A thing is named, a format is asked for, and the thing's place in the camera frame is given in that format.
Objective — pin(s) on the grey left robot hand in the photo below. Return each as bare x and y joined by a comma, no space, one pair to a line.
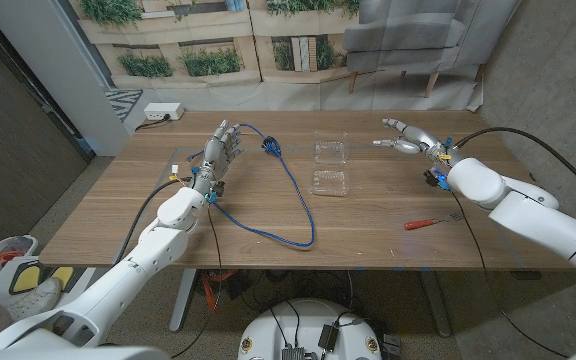
215,155

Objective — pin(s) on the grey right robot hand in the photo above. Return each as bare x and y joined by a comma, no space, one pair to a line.
420,137

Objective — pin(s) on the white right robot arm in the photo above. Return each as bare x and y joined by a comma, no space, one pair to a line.
533,215

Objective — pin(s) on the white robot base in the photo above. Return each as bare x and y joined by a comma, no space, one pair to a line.
308,315

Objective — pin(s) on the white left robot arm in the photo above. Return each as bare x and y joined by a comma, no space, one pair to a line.
158,245

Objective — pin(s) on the clear plastic clamshell container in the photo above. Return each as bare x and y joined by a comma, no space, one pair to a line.
330,180

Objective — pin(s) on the white power strip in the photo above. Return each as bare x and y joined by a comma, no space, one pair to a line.
163,110

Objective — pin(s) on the chevron patterned mat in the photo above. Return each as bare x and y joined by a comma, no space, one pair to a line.
122,102

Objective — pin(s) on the printed garden backdrop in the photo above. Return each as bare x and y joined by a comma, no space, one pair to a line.
218,45

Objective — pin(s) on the grey table leg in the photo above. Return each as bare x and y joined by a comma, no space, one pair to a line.
435,305
183,300

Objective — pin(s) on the yellow foot pedal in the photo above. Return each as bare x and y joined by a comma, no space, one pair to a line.
27,279
62,276

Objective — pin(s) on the small black box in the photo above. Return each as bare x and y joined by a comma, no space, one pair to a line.
392,345

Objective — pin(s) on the black power adapter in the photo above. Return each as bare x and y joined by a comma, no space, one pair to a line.
328,337

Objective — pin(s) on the white bin with orange contents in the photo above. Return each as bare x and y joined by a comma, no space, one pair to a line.
10,247

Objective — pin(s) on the white sneaker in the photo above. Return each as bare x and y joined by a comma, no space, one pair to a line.
35,299

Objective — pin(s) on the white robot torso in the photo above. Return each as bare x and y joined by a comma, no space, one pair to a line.
68,354

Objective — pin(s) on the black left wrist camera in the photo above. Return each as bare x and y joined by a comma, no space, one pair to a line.
218,189

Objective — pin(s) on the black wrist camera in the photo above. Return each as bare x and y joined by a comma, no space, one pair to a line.
433,179
218,189

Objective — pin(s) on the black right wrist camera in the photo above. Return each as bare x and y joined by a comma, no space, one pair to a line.
433,179

